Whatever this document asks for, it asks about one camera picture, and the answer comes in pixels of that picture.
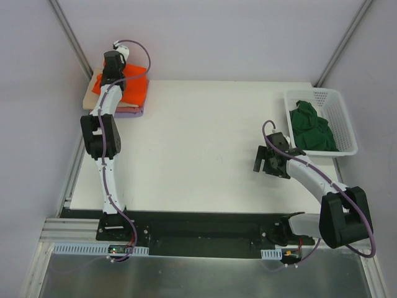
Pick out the orange t-shirt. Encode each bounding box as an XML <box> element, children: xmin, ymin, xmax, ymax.
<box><xmin>86</xmin><ymin>64</ymin><xmax>148</xmax><ymax>107</ymax></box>

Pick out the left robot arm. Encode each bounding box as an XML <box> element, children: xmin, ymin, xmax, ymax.
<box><xmin>80</xmin><ymin>50</ymin><xmax>135</xmax><ymax>242</ymax></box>

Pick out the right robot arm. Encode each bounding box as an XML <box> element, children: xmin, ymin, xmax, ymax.
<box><xmin>253</xmin><ymin>132</ymin><xmax>375</xmax><ymax>251</ymax></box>

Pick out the beige folded t-shirt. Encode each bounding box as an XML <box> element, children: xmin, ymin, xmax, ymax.
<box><xmin>83</xmin><ymin>68</ymin><xmax>138</xmax><ymax>111</ymax></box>

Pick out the pink folded t-shirt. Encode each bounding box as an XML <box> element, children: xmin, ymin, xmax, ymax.
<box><xmin>83</xmin><ymin>76</ymin><xmax>149</xmax><ymax>113</ymax></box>

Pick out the green t-shirt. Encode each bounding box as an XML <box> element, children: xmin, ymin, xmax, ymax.
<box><xmin>290</xmin><ymin>101</ymin><xmax>338</xmax><ymax>151</ymax></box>

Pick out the lavender folded t-shirt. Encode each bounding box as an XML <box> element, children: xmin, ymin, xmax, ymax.
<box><xmin>113</xmin><ymin>107</ymin><xmax>144</xmax><ymax>118</ymax></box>

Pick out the white perforated plastic basket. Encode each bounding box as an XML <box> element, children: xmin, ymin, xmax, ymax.
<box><xmin>284</xmin><ymin>88</ymin><xmax>358</xmax><ymax>158</ymax></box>

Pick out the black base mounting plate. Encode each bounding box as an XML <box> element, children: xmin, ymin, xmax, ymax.
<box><xmin>58</xmin><ymin>208</ymin><xmax>316</xmax><ymax>259</ymax></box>

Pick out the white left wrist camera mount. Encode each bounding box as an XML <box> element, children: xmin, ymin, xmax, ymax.
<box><xmin>113</xmin><ymin>41</ymin><xmax>130</xmax><ymax>61</ymax></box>

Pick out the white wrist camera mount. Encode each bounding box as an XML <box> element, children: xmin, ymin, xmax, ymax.
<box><xmin>113</xmin><ymin>41</ymin><xmax>130</xmax><ymax>61</ymax></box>
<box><xmin>283</xmin><ymin>135</ymin><xmax>292</xmax><ymax>148</ymax></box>

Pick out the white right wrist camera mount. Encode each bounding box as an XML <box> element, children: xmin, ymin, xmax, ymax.
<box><xmin>283</xmin><ymin>135</ymin><xmax>292</xmax><ymax>148</ymax></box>

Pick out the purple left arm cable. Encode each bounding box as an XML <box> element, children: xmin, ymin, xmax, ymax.
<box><xmin>96</xmin><ymin>39</ymin><xmax>152</xmax><ymax>263</ymax></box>

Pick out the left aluminium frame post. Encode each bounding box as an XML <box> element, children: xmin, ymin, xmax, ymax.
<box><xmin>47</xmin><ymin>0</ymin><xmax>93</xmax><ymax>79</ymax></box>

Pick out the aluminium frame post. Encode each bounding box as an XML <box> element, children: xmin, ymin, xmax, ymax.
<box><xmin>313</xmin><ymin>0</ymin><xmax>376</xmax><ymax>88</ymax></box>
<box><xmin>47</xmin><ymin>0</ymin><xmax>93</xmax><ymax>79</ymax></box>

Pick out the right white cable duct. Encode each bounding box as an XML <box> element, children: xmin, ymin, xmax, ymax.
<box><xmin>261</xmin><ymin>248</ymin><xmax>283</xmax><ymax>261</ymax></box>

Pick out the white cable duct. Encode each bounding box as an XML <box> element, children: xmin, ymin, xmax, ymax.
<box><xmin>53</xmin><ymin>243</ymin><xmax>149</xmax><ymax>257</ymax></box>
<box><xmin>261</xmin><ymin>248</ymin><xmax>283</xmax><ymax>261</ymax></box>

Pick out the right aluminium frame post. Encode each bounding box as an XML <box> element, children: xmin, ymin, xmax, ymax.
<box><xmin>313</xmin><ymin>0</ymin><xmax>376</xmax><ymax>88</ymax></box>

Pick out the left white cable duct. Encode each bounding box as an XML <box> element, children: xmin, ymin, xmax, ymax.
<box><xmin>53</xmin><ymin>243</ymin><xmax>149</xmax><ymax>257</ymax></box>

